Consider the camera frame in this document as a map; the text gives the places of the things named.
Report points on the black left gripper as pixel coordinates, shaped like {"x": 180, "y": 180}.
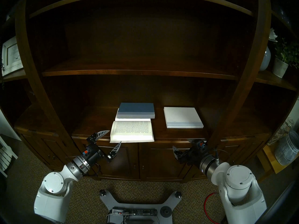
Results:
{"x": 93, "y": 154}

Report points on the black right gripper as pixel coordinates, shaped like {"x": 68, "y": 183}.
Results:
{"x": 196, "y": 153}

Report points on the paperback book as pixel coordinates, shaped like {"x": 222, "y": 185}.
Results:
{"x": 130, "y": 131}

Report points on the blue hardcover book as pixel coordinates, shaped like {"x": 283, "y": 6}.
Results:
{"x": 135, "y": 108}

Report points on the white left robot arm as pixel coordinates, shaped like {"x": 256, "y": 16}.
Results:
{"x": 53, "y": 186}

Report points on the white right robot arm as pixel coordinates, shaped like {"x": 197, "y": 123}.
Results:
{"x": 238, "y": 179}

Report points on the white hardcover book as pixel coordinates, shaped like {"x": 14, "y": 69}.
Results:
{"x": 182, "y": 116}

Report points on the black base knob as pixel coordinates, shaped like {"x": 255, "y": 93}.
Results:
{"x": 102, "y": 192}
{"x": 178, "y": 194}

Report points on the black round base disc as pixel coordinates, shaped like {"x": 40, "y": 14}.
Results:
{"x": 165, "y": 211}

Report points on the grey electronics box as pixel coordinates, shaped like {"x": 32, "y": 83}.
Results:
{"x": 133, "y": 214}

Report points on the light wooden side table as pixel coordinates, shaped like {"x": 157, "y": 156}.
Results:
{"x": 271, "y": 158}

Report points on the clear glass jar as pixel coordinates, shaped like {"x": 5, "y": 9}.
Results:
{"x": 280, "y": 132}

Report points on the white slatted chair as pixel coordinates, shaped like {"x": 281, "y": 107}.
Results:
{"x": 5, "y": 155}

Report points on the dark wooden bookcase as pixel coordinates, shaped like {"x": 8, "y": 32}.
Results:
{"x": 140, "y": 39}

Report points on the pale round vase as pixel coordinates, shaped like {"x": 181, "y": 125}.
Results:
{"x": 265, "y": 59}

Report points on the green plant in white pot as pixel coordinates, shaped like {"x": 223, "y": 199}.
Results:
{"x": 280, "y": 67}

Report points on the white framed certificate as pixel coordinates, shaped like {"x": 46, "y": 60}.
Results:
{"x": 11, "y": 55}

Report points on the dark trailing plant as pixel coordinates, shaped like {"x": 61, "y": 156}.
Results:
{"x": 2, "y": 64}

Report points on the white artificial flower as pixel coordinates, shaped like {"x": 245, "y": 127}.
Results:
{"x": 272, "y": 34}

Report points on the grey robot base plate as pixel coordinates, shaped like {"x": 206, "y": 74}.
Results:
{"x": 140, "y": 202}

